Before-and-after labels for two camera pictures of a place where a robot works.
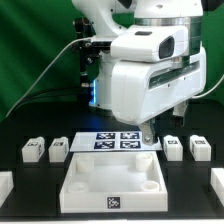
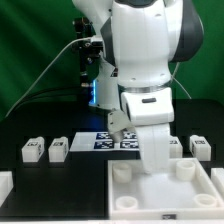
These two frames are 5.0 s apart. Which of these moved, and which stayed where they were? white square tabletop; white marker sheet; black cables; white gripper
Moved: white gripper; white square tabletop
Stayed: white marker sheet; black cables
